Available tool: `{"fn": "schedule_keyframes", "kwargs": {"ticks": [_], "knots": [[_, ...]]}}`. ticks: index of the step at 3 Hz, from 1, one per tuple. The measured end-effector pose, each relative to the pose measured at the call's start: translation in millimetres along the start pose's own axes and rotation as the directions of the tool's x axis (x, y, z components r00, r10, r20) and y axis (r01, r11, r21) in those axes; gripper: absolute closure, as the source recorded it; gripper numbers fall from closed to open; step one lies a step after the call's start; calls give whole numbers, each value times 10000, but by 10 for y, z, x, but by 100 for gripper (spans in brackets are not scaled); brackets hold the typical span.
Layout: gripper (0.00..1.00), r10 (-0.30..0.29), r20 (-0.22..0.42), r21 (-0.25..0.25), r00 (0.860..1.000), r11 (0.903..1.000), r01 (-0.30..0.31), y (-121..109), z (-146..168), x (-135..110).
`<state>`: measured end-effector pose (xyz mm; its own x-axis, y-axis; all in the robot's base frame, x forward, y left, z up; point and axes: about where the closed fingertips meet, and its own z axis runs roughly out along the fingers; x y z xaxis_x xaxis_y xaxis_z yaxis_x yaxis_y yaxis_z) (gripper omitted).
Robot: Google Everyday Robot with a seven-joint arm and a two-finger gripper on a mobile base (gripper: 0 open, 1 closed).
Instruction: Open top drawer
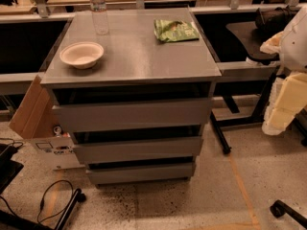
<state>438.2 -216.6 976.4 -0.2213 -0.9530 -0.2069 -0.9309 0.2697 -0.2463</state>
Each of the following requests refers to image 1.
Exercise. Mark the black device on table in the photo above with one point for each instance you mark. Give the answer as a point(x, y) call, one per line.
point(274, 21)

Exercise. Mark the grey top drawer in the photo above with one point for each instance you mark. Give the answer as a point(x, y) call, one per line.
point(116, 116)

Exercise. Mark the grey bottom drawer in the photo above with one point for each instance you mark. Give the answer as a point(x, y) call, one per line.
point(141, 173)

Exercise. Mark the black caster leg right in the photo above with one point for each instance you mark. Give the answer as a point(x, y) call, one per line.
point(279, 209)

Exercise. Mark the grey drawer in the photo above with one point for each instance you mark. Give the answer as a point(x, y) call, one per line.
point(138, 150)
point(116, 116)
point(141, 173)

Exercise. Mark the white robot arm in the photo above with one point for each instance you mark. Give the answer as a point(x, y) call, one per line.
point(291, 44)

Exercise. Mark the brown cardboard box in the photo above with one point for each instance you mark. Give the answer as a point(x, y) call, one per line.
point(35, 122)

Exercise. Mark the green chip bag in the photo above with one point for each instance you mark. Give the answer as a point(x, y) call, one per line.
point(174, 31)

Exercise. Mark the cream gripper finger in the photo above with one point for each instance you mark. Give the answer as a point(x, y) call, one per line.
point(287, 98)

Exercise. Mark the grey drawer cabinet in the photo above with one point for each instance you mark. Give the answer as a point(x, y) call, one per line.
point(136, 67)

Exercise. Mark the black stand leg left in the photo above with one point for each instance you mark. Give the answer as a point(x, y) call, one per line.
point(77, 197)

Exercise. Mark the clear plastic water bottle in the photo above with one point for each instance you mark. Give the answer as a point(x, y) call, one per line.
point(99, 16)

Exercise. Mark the grey middle drawer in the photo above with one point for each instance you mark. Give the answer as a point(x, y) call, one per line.
point(138, 150)

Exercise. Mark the black equipment at left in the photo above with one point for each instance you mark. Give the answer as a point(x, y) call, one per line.
point(9, 169)

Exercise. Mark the white paper bowl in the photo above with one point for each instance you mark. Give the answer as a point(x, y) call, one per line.
point(82, 55)

